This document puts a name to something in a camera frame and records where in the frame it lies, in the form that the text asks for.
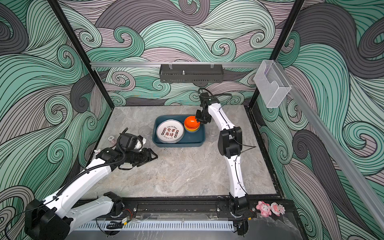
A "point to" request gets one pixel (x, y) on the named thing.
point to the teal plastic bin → (197, 139)
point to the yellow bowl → (191, 130)
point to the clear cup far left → (144, 131)
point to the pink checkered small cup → (112, 140)
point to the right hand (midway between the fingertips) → (199, 120)
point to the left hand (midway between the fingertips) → (155, 156)
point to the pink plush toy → (264, 209)
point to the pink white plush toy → (277, 209)
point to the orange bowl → (190, 122)
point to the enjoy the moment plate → (170, 131)
